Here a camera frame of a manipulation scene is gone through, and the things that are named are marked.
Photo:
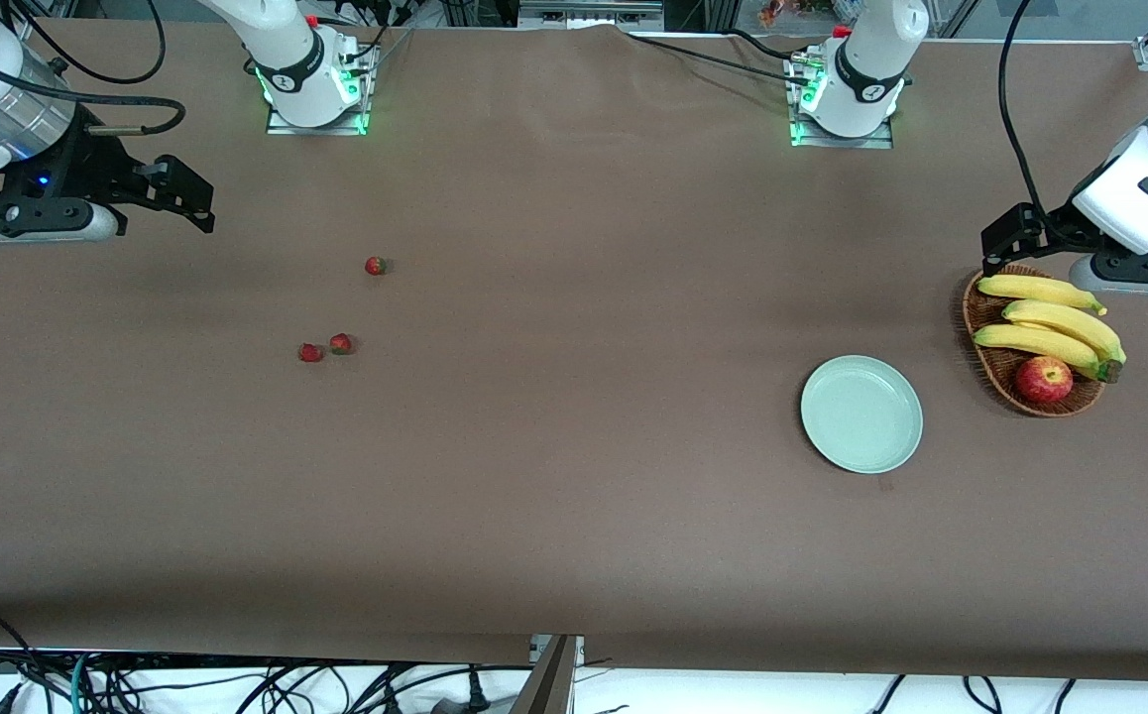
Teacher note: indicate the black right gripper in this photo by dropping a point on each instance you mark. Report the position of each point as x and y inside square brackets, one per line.
[88, 164]

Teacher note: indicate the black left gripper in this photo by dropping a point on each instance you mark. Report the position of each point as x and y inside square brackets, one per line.
[1061, 224]

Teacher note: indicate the red strawberry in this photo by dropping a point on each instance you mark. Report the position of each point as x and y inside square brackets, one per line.
[375, 265]
[310, 352]
[340, 343]

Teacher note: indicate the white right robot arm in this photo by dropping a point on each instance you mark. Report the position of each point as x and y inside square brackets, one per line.
[296, 59]

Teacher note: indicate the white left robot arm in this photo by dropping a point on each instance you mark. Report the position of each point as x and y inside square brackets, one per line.
[871, 59]

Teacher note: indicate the pale green plate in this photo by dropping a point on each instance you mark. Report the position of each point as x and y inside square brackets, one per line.
[861, 415]

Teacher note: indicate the yellow banana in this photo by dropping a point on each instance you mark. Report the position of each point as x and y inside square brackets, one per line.
[1070, 322]
[1035, 290]
[1030, 340]

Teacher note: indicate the brown wicker basket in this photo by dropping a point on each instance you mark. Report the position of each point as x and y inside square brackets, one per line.
[995, 372]

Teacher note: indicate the red apple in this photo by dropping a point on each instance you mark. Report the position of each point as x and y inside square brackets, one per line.
[1044, 380]

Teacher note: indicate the colourful background object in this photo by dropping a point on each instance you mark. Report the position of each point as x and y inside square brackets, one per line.
[777, 12]

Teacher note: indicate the silver background equipment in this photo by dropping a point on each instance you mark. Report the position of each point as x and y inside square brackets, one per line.
[584, 15]

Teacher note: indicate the brown table cover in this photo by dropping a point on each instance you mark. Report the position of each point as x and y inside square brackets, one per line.
[534, 516]

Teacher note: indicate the black power plug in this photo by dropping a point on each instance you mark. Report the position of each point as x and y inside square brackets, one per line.
[476, 694]

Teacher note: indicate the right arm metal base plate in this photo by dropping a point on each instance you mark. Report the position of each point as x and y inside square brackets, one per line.
[282, 126]

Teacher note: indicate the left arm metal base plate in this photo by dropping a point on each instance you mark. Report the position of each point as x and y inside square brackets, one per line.
[876, 142]

